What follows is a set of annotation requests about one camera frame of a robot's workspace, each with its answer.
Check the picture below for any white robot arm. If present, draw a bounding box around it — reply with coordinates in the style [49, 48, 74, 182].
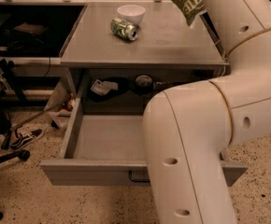
[143, 0, 271, 224]

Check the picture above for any grey cabinet counter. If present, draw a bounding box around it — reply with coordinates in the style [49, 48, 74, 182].
[58, 1, 231, 102]

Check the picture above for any grey open drawer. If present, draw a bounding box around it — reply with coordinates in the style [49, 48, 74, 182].
[39, 69, 248, 188]

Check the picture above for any green soda can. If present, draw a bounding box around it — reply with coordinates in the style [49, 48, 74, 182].
[110, 18, 137, 41]

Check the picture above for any white bowl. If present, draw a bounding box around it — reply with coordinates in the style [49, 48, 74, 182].
[117, 5, 146, 25]

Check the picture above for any black white sneaker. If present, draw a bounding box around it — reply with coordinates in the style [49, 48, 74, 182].
[9, 129, 44, 150]

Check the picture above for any black chair caster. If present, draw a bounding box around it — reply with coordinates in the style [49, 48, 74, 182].
[0, 150, 30, 163]

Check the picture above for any brown box on shelf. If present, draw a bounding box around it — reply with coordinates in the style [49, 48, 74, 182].
[14, 22, 47, 35]

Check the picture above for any black drawer handle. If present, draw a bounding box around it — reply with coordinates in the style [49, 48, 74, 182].
[128, 171, 150, 183]

